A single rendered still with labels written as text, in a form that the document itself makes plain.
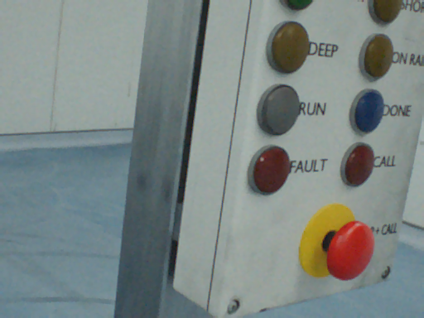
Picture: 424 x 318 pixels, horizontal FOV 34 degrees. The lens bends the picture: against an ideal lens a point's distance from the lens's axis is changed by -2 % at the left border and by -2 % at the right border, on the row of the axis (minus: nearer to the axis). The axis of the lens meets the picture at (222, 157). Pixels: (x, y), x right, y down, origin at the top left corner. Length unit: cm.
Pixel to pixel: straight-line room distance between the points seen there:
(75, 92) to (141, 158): 431
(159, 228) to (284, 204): 9
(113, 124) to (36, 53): 84
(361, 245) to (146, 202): 15
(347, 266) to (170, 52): 18
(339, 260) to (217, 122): 12
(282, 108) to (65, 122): 442
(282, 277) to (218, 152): 9
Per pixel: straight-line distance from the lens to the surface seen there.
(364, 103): 45
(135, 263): 50
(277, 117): 39
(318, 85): 42
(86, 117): 488
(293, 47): 39
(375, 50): 45
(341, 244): 44
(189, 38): 44
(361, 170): 46
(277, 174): 41
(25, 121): 463
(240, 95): 40
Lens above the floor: 108
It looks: 13 degrees down
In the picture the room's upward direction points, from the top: 8 degrees clockwise
